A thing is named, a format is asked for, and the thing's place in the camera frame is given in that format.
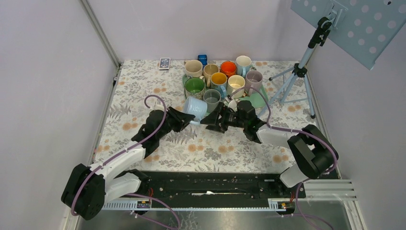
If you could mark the pale blue ribbed mug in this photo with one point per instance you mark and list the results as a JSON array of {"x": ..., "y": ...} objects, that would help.
[{"x": 196, "y": 107}]

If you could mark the light blue tripod stand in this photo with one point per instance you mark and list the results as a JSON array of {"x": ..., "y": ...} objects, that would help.
[{"x": 299, "y": 70}]

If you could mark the blue toy car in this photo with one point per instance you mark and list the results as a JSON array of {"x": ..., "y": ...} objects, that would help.
[{"x": 203, "y": 59}]

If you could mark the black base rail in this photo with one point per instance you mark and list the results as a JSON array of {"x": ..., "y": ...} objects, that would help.
[{"x": 214, "y": 185}]

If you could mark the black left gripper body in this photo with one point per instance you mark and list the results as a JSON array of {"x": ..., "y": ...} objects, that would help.
[{"x": 167, "y": 128}]

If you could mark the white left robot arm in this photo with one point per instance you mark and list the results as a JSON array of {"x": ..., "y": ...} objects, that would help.
[{"x": 90, "y": 187}]

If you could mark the blue butterfly mug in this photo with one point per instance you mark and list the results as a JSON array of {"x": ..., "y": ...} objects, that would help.
[{"x": 218, "y": 81}]

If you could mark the white slotted cable duct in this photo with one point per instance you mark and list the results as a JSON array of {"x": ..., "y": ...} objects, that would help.
[{"x": 197, "y": 205}]

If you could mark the playing card box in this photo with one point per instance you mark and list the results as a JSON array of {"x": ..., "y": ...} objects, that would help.
[{"x": 164, "y": 63}]

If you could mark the green floral bird tray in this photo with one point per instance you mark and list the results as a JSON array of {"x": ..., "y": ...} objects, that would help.
[{"x": 257, "y": 98}]

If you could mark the orange mug with black handle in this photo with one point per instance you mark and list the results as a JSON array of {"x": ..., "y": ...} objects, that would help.
[{"x": 228, "y": 68}]

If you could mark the light blue faceted mug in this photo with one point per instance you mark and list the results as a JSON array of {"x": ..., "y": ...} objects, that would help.
[{"x": 244, "y": 65}]

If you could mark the round beige glazed mug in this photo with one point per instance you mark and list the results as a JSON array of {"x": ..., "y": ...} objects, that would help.
[{"x": 208, "y": 71}]

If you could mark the beige cartoon print mug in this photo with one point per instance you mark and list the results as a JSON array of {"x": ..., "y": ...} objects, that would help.
[{"x": 194, "y": 87}]

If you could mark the lilac mug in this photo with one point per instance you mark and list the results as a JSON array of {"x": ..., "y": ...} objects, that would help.
[{"x": 254, "y": 79}]

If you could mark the cream yellow mug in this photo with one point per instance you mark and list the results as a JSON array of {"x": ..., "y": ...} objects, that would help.
[{"x": 235, "y": 86}]

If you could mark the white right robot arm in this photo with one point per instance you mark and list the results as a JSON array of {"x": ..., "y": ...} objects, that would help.
[{"x": 313, "y": 154}]

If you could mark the grey mug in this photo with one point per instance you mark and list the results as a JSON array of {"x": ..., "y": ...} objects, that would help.
[{"x": 212, "y": 98}]

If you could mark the floral tablecloth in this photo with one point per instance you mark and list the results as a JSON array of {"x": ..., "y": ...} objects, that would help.
[{"x": 195, "y": 148}]

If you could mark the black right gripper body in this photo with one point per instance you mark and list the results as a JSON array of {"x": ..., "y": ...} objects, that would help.
[{"x": 231, "y": 120}]

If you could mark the blue dotted panel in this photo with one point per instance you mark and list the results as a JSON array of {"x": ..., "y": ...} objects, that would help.
[{"x": 362, "y": 28}]

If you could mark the beige seahorse print mug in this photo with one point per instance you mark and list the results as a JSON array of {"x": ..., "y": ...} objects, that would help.
[{"x": 193, "y": 68}]

